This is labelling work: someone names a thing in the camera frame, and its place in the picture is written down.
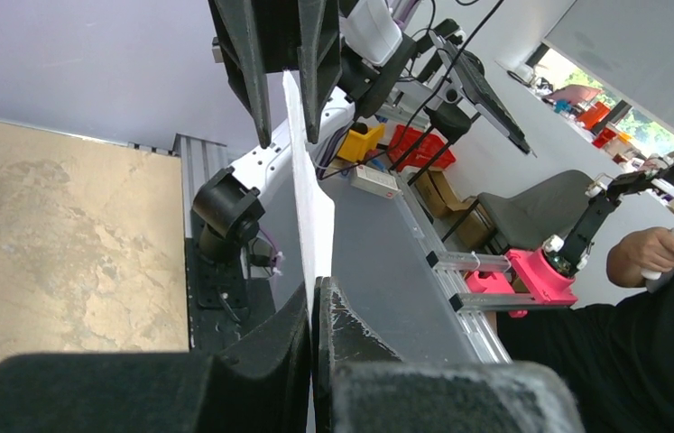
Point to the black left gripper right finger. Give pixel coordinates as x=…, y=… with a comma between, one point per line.
x=361, y=384

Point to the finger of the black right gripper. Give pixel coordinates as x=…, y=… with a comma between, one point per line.
x=239, y=42
x=319, y=59

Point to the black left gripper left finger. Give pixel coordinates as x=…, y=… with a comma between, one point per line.
x=258, y=384

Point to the white paper coffee filter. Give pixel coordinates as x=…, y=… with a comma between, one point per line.
x=315, y=209

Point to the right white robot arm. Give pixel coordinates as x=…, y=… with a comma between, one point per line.
x=373, y=52

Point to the pink teleoperation arm base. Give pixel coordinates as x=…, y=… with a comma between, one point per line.
x=530, y=283

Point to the operator bare hand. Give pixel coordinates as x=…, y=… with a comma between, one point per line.
x=650, y=249

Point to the yellow storage bin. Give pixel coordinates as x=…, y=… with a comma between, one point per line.
x=360, y=139

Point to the red storage bin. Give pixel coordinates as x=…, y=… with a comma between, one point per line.
x=402, y=141

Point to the white power adapter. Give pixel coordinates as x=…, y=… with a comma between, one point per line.
x=374, y=181

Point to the cardboard box on floor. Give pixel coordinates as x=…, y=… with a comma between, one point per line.
x=473, y=225

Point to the grey office chair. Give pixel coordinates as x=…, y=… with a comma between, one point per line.
x=551, y=207

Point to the person in black shirt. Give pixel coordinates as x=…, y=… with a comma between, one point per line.
x=618, y=360

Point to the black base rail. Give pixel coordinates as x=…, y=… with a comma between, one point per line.
x=225, y=302

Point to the aluminium frame rail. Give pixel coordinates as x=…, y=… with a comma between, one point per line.
x=450, y=257

